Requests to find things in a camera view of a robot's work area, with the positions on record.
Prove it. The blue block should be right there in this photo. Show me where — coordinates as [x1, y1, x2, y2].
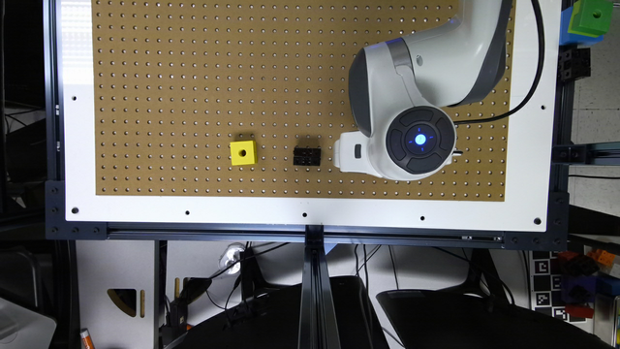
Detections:
[559, 7, 605, 47]

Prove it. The black lego block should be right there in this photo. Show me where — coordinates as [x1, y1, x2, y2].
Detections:
[294, 147, 321, 167]

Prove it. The white cabinet panel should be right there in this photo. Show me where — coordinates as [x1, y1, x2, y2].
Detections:
[76, 240, 159, 349]

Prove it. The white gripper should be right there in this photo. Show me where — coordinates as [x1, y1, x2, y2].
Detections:
[332, 130, 464, 177]

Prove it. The brown pegboard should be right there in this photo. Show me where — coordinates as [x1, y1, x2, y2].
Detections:
[92, 0, 511, 202]

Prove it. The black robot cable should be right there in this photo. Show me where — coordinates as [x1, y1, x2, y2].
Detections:
[452, 0, 546, 126]

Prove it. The black chair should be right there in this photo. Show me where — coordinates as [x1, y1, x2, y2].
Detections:
[377, 290, 610, 349]
[178, 275, 388, 349]

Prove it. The black aluminium frame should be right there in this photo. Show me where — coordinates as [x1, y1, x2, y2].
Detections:
[44, 1, 593, 347]

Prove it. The black block on frame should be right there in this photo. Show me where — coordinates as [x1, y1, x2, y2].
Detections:
[558, 48, 591, 81]

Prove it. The pile of coloured blocks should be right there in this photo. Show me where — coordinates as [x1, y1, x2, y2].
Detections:
[557, 249, 619, 320]

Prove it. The orange tube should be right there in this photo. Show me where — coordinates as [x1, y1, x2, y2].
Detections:
[79, 328, 95, 349]

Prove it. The black white marker sheet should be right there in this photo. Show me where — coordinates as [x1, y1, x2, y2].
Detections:
[527, 251, 570, 322]

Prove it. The black chair right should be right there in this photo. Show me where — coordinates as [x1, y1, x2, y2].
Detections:
[377, 290, 610, 349]

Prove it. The black chair left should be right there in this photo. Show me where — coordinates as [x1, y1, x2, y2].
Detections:
[178, 275, 388, 349]

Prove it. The yellow cube with hole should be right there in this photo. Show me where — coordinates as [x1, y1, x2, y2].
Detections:
[230, 140, 258, 166]

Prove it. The green cube with hole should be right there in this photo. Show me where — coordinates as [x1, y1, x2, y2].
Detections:
[568, 0, 614, 38]

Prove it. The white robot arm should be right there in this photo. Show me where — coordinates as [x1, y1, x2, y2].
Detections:
[333, 0, 512, 181]

